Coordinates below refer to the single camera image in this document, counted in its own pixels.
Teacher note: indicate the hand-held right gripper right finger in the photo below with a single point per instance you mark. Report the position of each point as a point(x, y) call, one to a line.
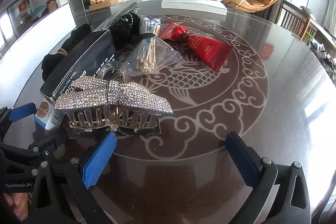
point(240, 158)

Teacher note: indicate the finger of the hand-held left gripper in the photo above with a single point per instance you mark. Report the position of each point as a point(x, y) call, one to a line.
point(25, 111)
point(50, 141)

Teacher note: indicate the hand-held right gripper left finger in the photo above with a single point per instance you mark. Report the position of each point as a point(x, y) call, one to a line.
point(98, 161)

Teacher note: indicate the rhinestone hair claw clip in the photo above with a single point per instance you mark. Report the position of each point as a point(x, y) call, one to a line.
point(118, 95)

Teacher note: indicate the black soap box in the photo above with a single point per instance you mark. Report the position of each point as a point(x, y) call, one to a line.
point(86, 56)

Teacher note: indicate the large white cardboard box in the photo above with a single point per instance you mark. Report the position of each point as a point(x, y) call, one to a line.
point(39, 27)

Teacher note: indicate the black knitted cloth bundle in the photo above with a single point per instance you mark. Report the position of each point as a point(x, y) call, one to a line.
point(76, 37)

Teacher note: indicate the red snack packets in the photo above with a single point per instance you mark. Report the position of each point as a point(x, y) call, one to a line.
point(210, 53)

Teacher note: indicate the clear bag of chopsticks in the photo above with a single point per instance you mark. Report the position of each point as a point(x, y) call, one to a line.
point(147, 53)

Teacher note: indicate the black knitted gloves white print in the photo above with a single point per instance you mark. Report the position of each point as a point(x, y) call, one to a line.
point(123, 35)

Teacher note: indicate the clear plastic blister package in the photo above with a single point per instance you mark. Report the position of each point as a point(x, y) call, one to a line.
point(115, 13)

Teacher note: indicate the person's left hand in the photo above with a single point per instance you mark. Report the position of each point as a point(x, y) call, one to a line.
point(15, 204)

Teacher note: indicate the clear tape roll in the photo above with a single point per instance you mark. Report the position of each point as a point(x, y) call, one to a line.
point(115, 66)

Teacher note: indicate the dining table blue cloth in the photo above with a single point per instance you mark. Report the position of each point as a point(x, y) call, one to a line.
point(39, 10)

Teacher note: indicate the red door sign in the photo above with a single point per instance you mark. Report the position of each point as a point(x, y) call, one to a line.
point(22, 6)

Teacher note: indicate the brown cardboard box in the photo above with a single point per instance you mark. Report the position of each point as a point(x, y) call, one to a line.
point(105, 4)

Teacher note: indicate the cluttered wooden sideboard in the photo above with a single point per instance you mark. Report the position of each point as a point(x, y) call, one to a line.
point(321, 48)

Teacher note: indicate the dark wooden slatted chair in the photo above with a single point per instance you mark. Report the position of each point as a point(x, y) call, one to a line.
point(294, 18)

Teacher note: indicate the flat white cardboard box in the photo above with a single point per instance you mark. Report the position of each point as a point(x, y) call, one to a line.
point(191, 5)

